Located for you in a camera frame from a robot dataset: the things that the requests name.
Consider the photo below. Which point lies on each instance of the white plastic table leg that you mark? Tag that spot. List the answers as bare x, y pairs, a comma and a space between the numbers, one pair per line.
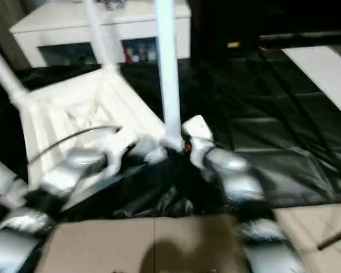
99, 37
0, 176
3, 71
169, 71

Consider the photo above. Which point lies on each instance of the white plastic table top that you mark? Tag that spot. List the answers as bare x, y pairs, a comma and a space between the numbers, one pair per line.
59, 99

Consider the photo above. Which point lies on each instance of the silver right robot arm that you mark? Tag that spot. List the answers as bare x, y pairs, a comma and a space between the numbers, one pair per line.
230, 165

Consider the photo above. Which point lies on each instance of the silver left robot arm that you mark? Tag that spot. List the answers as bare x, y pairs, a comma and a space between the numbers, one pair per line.
74, 167

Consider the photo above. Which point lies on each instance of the black work mat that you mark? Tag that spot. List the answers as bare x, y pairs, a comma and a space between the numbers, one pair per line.
258, 99

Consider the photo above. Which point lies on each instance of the small white cup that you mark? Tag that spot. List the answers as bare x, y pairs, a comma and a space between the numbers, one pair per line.
151, 55

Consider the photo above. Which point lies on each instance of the tall white bottle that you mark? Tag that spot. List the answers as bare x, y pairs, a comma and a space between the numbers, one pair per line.
143, 54

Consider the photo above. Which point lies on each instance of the small tan box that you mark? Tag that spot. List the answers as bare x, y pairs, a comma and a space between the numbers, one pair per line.
233, 44

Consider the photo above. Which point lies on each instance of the white sideboard cabinet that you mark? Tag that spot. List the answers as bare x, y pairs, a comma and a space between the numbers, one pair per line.
59, 25

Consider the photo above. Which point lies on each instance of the dark clutter on cabinet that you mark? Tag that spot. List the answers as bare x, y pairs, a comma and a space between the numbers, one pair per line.
113, 4

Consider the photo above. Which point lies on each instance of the grey curtain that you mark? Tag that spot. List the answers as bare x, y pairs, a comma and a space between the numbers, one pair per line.
3, 22

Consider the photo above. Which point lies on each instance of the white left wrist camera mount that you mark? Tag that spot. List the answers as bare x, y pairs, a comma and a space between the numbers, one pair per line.
113, 165

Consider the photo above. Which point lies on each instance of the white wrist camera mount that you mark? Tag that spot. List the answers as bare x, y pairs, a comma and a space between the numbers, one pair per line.
196, 125
113, 165

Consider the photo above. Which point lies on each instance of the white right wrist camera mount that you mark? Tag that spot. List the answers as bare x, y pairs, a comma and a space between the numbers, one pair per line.
196, 125

